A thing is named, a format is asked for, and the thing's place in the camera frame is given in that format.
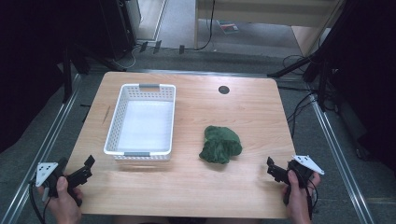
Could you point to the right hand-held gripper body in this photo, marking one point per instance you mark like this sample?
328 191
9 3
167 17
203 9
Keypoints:
306 165

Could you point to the booklet with red cover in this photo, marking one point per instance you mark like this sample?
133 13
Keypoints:
229 27

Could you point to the metal floor rail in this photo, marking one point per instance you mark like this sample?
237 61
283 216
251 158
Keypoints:
44 146
340 155

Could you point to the green cloth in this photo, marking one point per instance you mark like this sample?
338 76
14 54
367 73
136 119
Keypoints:
220 143

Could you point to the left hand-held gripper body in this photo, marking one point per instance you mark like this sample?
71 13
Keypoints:
45 171

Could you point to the black cabinet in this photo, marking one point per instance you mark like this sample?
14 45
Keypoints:
118 25

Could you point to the black metal stand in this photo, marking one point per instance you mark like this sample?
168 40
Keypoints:
67 74
323 84

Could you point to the black table grommet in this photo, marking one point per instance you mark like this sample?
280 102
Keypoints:
223 90

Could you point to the white plastic basket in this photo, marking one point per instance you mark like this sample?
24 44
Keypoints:
143 124

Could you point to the person's right hand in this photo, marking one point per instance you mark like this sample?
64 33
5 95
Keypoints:
299 202

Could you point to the light wooden cabinet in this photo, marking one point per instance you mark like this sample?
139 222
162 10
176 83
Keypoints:
249 12

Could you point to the person's left hand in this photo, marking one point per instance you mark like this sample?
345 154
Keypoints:
65 205

